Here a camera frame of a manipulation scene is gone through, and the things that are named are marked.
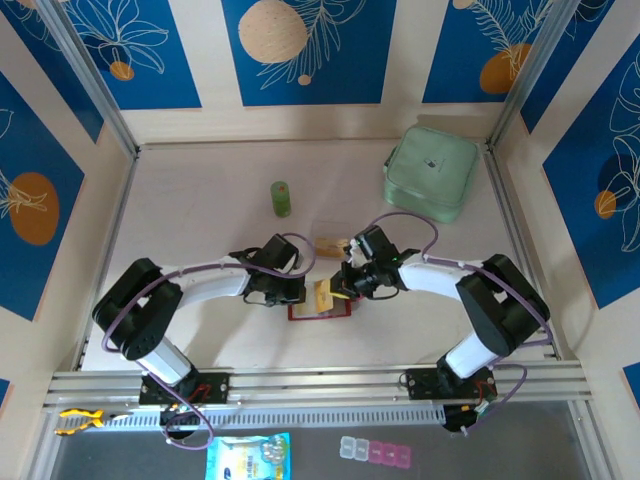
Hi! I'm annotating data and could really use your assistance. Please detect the green cylindrical bottle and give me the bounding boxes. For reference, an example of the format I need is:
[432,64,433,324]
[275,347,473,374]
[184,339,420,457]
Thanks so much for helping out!
[269,179,294,219]

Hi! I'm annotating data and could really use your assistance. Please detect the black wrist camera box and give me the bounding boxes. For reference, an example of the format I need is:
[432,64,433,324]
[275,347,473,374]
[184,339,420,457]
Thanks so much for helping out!
[352,225,400,266]
[259,233,301,274]

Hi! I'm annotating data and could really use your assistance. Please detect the blue snack packet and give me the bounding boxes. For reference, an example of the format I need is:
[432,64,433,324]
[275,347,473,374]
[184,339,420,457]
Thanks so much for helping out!
[205,432,292,480]

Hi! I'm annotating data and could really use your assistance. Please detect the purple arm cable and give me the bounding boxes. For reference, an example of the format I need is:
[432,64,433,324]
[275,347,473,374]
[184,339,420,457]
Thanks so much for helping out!
[101,231,318,452]
[370,211,555,437]

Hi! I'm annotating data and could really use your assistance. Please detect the grey slotted cable duct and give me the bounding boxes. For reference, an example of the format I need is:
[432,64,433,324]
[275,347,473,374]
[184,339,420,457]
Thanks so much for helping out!
[82,404,449,434]

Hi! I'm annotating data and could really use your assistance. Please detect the pale green zip pouch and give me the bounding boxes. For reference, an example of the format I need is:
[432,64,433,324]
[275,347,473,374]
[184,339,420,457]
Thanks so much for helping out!
[382,124,482,225]

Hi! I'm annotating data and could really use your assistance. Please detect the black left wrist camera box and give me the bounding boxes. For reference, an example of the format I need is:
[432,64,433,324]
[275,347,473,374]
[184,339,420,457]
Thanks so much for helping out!
[259,233,301,274]

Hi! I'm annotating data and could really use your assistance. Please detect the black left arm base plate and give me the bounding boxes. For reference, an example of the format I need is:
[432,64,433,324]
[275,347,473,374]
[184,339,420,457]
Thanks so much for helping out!
[138,370,232,407]

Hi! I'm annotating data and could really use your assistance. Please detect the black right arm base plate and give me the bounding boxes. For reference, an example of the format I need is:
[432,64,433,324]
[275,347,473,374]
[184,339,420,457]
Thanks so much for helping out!
[405,365,497,401]

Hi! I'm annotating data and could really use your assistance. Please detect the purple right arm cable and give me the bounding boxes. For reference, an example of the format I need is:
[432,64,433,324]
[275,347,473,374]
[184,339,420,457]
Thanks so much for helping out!
[370,211,555,437]

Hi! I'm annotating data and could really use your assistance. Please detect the white pill box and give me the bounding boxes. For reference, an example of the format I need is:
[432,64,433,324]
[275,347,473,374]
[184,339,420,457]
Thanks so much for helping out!
[338,435,370,459]

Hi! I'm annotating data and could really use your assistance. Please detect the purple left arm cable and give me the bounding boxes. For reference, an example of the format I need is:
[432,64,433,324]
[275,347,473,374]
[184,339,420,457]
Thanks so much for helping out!
[101,231,318,452]

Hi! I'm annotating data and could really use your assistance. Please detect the red card holder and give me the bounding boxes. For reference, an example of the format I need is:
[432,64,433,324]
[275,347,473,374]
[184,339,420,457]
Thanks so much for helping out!
[287,279,355,321]

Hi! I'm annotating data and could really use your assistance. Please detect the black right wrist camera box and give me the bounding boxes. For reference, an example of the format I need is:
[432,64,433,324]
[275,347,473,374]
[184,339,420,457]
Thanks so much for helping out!
[352,225,400,266]

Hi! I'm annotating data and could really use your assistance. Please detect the pink pill box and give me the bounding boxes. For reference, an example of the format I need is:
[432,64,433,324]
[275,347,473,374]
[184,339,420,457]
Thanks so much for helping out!
[367,439,414,470]

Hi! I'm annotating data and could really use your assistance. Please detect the aluminium frame post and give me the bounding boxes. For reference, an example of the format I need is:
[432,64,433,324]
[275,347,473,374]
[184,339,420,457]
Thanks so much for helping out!
[37,0,140,159]
[487,0,576,151]

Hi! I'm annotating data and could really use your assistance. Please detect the yellow black pliers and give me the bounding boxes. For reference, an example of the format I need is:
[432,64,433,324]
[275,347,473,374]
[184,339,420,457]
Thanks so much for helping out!
[54,407,131,437]

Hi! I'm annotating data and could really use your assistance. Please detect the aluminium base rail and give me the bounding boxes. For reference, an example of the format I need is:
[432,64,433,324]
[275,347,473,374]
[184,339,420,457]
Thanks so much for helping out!
[42,359,596,414]

